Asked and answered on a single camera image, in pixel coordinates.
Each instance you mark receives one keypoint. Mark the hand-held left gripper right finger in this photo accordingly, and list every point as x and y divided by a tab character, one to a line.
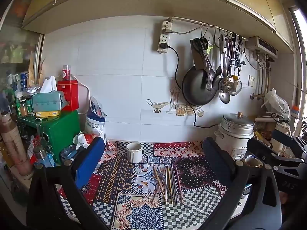
215	158

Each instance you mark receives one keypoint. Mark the small beige cup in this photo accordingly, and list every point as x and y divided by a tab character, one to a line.
251	163

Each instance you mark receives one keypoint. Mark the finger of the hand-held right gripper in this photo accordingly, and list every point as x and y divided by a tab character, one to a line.
287	142
259	148

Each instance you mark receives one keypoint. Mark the perforated metal skimmer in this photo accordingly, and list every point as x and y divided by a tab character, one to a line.
226	84

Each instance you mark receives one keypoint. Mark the metal hanging rail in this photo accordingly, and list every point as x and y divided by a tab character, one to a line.
187	20

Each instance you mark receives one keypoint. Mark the white and blue bag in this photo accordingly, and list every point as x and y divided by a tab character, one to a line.
96	122

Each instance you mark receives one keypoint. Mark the black kitchen scissors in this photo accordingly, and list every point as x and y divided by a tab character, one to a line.
200	43

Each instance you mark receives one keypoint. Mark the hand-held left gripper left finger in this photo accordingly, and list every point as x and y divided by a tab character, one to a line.
88	163

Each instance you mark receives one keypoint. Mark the pinkish paper roll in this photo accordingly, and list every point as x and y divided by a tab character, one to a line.
14	143

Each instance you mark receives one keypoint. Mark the white water heater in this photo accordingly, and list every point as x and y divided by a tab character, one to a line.
259	44

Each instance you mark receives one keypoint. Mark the patchwork patterned tablecloth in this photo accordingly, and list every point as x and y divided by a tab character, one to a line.
191	172

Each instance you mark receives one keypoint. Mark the white ribbed ceramic cup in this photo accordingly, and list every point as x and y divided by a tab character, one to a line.
134	154

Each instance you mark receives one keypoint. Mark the white rice cooker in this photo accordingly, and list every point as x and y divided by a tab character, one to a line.
227	146

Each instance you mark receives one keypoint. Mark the orange spice jar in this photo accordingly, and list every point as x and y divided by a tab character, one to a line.
23	109

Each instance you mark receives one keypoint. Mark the red tin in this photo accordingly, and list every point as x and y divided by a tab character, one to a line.
69	95

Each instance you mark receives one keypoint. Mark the black wok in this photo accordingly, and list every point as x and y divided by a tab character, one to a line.
196	88

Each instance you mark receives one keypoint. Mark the green metal box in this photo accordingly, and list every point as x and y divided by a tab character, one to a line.
62	129

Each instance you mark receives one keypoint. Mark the red and white plastic bag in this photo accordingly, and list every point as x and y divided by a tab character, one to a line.
84	140

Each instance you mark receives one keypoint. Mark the pile of coloured chopsticks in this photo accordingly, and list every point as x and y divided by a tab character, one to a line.
171	186

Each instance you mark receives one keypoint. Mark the aluminium steamer pot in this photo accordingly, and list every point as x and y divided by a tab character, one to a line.
237	124

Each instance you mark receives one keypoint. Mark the white kettle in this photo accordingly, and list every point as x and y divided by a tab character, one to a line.
281	128

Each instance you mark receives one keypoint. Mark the round mesh strainer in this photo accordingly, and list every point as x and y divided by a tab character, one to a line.
237	88

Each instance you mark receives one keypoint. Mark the white power strip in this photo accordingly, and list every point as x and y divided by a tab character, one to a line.
164	38

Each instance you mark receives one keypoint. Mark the white wall socket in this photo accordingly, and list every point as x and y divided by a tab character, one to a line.
251	80

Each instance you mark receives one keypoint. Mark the teal tissue box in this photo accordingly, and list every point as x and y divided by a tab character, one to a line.
46	101

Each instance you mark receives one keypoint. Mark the flat yellow box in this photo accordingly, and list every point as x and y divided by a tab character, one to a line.
46	114

